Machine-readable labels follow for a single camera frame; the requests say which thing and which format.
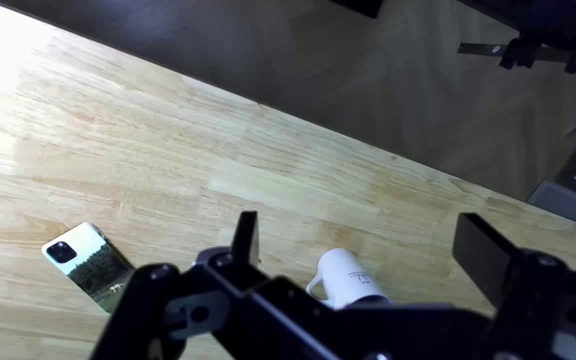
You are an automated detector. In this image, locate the white ceramic mug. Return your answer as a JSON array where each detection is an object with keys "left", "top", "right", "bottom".
[{"left": 306, "top": 248, "right": 388, "bottom": 310}]

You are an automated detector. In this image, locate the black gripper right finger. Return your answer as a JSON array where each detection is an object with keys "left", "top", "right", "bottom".
[{"left": 451, "top": 212, "right": 524, "bottom": 308}]

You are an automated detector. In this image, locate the grey office chair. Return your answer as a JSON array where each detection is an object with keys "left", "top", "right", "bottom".
[{"left": 457, "top": 0, "right": 576, "bottom": 75}]

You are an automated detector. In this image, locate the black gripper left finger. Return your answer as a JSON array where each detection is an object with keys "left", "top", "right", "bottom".
[{"left": 231, "top": 212, "right": 259, "bottom": 267}]

